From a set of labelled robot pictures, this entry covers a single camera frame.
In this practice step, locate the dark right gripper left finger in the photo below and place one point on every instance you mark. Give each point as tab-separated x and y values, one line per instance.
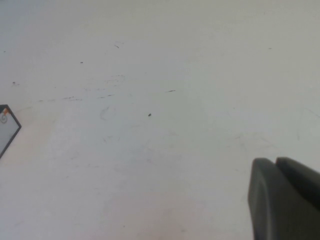
275	207

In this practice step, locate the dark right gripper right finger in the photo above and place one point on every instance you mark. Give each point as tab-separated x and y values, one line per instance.
300	173

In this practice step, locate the black printed glasses case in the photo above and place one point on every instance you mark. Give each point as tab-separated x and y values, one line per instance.
7	130

